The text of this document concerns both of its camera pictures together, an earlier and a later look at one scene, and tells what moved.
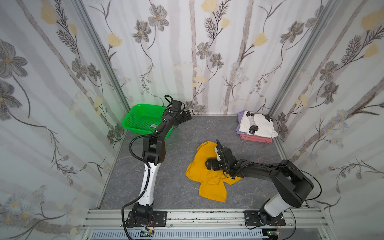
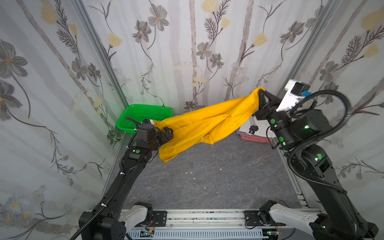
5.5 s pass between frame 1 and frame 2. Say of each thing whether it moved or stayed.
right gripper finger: moved
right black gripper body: moved
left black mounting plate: stayed
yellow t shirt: moved
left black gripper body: moved
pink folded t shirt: stayed
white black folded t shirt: stayed
